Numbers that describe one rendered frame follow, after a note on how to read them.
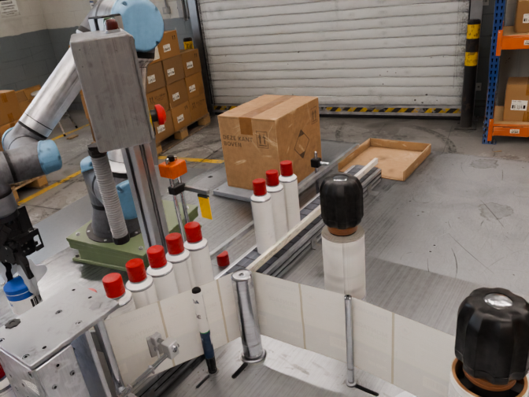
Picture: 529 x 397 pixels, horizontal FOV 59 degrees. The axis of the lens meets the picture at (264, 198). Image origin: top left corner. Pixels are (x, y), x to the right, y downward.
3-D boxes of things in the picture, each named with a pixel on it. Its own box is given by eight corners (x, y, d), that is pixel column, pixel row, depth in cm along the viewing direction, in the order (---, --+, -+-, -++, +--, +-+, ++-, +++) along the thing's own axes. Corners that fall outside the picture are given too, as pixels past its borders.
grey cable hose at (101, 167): (120, 247, 94) (94, 148, 85) (109, 243, 96) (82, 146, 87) (134, 239, 97) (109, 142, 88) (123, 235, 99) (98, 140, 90)
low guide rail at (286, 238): (157, 359, 90) (155, 351, 89) (153, 357, 91) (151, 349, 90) (378, 163, 167) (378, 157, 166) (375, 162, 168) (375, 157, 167)
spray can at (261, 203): (270, 258, 121) (260, 186, 112) (253, 254, 124) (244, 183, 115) (280, 249, 125) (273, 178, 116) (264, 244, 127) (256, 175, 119)
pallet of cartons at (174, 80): (157, 158, 476) (131, 41, 428) (92, 155, 509) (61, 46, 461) (212, 123, 575) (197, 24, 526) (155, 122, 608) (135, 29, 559)
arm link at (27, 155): (45, 130, 114) (-4, 142, 108) (57, 142, 106) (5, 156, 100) (54, 160, 118) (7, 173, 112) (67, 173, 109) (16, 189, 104)
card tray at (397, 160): (404, 181, 166) (404, 171, 165) (338, 172, 181) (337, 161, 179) (430, 153, 188) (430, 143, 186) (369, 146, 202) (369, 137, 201)
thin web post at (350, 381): (353, 389, 80) (350, 301, 73) (343, 385, 82) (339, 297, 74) (358, 381, 82) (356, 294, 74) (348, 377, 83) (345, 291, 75)
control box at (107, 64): (99, 153, 82) (68, 40, 74) (96, 131, 97) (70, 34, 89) (157, 142, 85) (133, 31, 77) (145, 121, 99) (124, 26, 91)
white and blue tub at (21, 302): (26, 317, 111) (16, 294, 108) (6, 312, 114) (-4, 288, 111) (49, 300, 117) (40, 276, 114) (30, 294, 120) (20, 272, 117)
